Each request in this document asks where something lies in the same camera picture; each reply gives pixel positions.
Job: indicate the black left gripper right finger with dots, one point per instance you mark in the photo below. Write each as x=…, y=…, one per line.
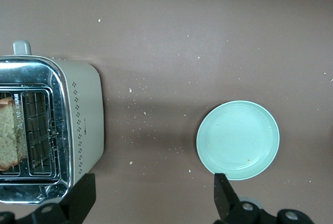
x=226, y=208

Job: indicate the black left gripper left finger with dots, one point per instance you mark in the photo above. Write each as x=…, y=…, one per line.
x=75, y=203

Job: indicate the toasted bread slice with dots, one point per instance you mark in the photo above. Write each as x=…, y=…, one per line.
x=9, y=135

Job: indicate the pale green round plate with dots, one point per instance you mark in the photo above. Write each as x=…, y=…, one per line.
x=238, y=140

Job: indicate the beige chrome two-slot toaster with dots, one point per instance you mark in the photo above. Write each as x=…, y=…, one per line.
x=88, y=119

